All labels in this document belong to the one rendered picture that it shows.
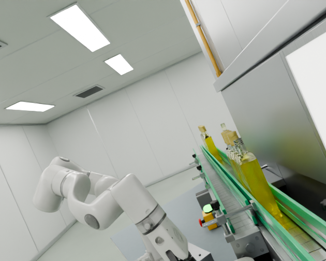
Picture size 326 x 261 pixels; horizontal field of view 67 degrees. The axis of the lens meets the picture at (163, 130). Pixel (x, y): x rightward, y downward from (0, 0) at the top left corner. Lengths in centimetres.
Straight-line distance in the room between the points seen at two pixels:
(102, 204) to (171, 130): 611
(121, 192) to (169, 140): 615
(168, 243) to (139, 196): 12
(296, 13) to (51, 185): 74
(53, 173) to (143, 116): 601
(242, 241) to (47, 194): 60
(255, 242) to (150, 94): 615
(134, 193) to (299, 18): 49
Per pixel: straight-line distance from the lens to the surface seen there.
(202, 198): 148
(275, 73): 69
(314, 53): 54
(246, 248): 83
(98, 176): 100
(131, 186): 60
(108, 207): 65
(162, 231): 61
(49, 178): 84
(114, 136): 695
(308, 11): 53
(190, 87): 677
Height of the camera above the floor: 127
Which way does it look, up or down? level
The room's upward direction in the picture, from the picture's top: 24 degrees counter-clockwise
